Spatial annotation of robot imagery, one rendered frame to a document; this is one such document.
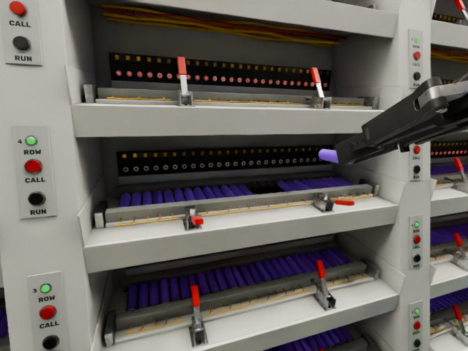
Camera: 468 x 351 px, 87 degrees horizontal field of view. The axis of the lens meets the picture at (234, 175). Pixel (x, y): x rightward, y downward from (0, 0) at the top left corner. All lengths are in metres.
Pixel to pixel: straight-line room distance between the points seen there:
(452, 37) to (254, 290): 0.73
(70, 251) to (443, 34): 0.86
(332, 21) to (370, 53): 0.17
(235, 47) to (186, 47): 0.12
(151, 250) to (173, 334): 0.17
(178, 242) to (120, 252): 0.09
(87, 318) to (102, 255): 0.09
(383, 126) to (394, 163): 0.36
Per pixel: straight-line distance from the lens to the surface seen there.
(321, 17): 0.57
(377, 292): 0.69
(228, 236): 0.43
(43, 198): 0.42
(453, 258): 0.91
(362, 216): 0.58
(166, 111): 0.41
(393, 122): 0.29
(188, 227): 0.42
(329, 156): 0.42
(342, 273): 0.68
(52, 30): 0.45
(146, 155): 0.56
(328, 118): 0.52
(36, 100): 0.43
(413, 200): 0.68
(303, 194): 0.54
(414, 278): 0.73
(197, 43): 0.67
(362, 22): 0.63
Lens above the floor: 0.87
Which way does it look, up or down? 4 degrees down
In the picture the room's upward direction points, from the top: 3 degrees counter-clockwise
